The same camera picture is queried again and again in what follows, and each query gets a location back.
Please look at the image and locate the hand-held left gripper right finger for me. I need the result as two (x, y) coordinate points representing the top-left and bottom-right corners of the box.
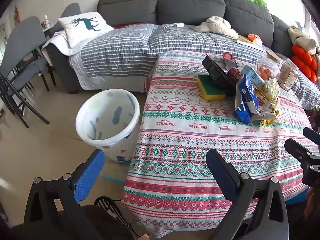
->
(205, 148), (289, 240)

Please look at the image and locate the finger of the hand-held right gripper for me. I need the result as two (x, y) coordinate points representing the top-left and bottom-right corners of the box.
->
(284, 138), (320, 166)
(303, 127), (320, 144)

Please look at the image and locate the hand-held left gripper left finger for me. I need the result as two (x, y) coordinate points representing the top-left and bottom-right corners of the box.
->
(23, 149), (105, 240)

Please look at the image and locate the white plastic waste bin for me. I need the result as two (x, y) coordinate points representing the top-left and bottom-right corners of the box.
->
(75, 89), (140, 165)

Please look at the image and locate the white pecan snack packet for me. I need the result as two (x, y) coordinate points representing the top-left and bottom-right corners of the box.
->
(257, 96), (277, 120)

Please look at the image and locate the blue snack box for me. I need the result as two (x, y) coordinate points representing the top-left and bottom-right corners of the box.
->
(235, 75), (259, 125)

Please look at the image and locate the person's right hand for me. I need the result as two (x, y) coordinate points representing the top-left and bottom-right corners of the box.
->
(305, 187), (320, 217)

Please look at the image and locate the black slatted plastic object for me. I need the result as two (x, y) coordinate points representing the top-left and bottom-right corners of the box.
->
(94, 196), (135, 238)

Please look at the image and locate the patterned red green tablecloth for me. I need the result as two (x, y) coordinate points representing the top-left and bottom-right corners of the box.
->
(122, 50), (320, 239)

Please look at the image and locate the crumpled cream snack bag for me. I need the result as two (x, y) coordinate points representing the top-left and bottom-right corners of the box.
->
(264, 77), (280, 105)

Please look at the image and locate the clear jar of nuts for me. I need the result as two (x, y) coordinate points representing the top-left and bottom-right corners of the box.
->
(278, 58), (299, 92)

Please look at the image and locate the orange ribbed cushion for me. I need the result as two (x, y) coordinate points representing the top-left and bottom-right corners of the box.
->
(292, 45), (319, 82)

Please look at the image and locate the clear glass jar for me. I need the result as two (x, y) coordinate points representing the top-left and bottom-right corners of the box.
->
(256, 51), (283, 80)

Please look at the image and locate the light blue milk carton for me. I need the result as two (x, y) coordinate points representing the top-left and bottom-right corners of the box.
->
(241, 65), (265, 88)

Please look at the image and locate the yellow green sponge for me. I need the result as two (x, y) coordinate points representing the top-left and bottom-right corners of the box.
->
(196, 74), (227, 101)

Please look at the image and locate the beige plush toy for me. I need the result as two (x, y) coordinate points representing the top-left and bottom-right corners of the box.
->
(288, 27), (318, 55)

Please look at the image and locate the black plastic box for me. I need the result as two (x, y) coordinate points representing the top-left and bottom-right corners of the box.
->
(202, 54), (237, 97)

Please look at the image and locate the grey striped quilt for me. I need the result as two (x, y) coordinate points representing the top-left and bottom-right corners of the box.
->
(69, 23), (320, 110)

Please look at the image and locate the white quilted throw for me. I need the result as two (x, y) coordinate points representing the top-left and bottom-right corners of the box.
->
(42, 29), (83, 57)

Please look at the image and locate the cream plush toy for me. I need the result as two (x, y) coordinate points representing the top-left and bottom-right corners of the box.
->
(194, 16), (239, 39)

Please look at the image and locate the white deer print pillow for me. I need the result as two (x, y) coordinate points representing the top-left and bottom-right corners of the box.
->
(58, 12), (115, 48)

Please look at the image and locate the grey fabric sofa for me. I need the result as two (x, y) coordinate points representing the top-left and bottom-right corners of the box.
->
(46, 0), (320, 93)

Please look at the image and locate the white adapter cable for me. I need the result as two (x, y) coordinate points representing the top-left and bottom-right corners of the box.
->
(164, 25), (193, 32)

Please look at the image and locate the red wall decoration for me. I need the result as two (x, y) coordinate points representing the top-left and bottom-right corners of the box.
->
(13, 5), (21, 26)

